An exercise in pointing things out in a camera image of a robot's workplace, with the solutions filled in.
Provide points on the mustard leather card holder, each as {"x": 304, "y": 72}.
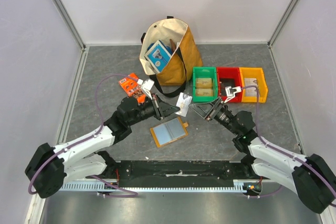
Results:
{"x": 169, "y": 132}

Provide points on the silver VIP card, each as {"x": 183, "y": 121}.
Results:
{"x": 183, "y": 102}

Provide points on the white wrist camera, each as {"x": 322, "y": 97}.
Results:
{"x": 146, "y": 86}
{"x": 231, "y": 93}

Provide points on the left aluminium frame post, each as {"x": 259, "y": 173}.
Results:
{"x": 69, "y": 23}

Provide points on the yellow plastic bin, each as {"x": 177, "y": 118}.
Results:
{"x": 257, "y": 73}

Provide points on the aluminium corner frame post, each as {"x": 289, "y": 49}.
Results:
{"x": 282, "y": 22}

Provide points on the grey slotted cable duct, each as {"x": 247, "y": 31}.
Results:
{"x": 166, "y": 185}

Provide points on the orange screw assortment box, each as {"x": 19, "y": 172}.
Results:
{"x": 132, "y": 89}

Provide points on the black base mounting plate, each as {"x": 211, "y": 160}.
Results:
{"x": 130, "y": 170}

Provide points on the red plastic bin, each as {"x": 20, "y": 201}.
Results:
{"x": 228, "y": 72}

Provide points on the gold VIP card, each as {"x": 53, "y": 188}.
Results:
{"x": 204, "y": 92}

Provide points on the green plastic bin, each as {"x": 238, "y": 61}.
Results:
{"x": 205, "y": 72}

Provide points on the black VIP card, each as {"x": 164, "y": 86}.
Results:
{"x": 226, "y": 82}

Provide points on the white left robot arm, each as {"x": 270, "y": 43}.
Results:
{"x": 53, "y": 166}

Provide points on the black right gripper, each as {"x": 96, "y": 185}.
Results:
{"x": 211, "y": 111}

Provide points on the silver card in yellow bin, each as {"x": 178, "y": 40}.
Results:
{"x": 250, "y": 82}

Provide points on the blue razor package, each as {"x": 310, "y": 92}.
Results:
{"x": 158, "y": 55}

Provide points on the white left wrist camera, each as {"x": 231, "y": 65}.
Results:
{"x": 146, "y": 86}

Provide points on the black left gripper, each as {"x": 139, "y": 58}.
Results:
{"x": 161, "y": 109}

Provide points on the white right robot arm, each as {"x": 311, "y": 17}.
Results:
{"x": 309, "y": 177}

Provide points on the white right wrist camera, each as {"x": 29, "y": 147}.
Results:
{"x": 231, "y": 93}

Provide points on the tan canvas tote bag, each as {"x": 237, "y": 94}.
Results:
{"x": 172, "y": 79}

